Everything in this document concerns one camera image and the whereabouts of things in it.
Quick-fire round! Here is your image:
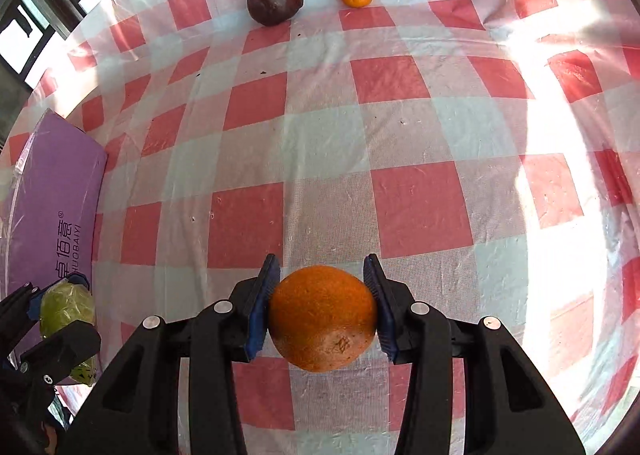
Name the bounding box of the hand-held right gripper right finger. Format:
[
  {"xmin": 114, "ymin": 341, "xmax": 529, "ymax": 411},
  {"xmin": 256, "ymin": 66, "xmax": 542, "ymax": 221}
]
[{"xmin": 363, "ymin": 253, "xmax": 586, "ymax": 455}]

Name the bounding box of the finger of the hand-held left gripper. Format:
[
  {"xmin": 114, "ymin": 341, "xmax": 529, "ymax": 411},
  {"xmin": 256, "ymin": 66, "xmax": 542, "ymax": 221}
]
[
  {"xmin": 19, "ymin": 319, "xmax": 102, "ymax": 385},
  {"xmin": 0, "ymin": 272, "xmax": 91, "ymax": 331}
]

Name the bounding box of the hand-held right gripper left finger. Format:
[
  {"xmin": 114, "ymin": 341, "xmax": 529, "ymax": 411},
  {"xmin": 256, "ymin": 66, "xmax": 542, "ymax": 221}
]
[{"xmin": 57, "ymin": 253, "xmax": 282, "ymax": 455}]

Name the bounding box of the yellow-green fruit half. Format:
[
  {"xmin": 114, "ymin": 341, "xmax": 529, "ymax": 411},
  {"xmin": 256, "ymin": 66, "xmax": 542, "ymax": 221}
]
[{"xmin": 39, "ymin": 283, "xmax": 98, "ymax": 387}]

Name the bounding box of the large orange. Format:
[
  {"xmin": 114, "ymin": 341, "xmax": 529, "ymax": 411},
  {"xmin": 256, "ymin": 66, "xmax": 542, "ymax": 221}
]
[{"xmin": 268, "ymin": 265, "xmax": 379, "ymax": 373}]

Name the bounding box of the purple box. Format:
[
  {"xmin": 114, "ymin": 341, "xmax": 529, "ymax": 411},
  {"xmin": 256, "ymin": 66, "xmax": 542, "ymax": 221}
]
[{"xmin": 0, "ymin": 108, "xmax": 110, "ymax": 301}]

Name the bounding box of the red white checkered tablecloth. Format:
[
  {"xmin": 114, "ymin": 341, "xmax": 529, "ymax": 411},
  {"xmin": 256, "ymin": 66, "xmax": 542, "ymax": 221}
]
[{"xmin": 0, "ymin": 0, "xmax": 640, "ymax": 455}]

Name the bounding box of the dark red round fruit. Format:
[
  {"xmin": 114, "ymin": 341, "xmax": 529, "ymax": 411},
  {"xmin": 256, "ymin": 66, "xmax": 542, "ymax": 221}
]
[{"xmin": 247, "ymin": 0, "xmax": 304, "ymax": 27}]

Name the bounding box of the dark window frame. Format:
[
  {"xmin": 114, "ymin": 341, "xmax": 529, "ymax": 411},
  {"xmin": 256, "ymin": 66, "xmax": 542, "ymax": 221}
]
[{"xmin": 0, "ymin": 0, "xmax": 191, "ymax": 110}]

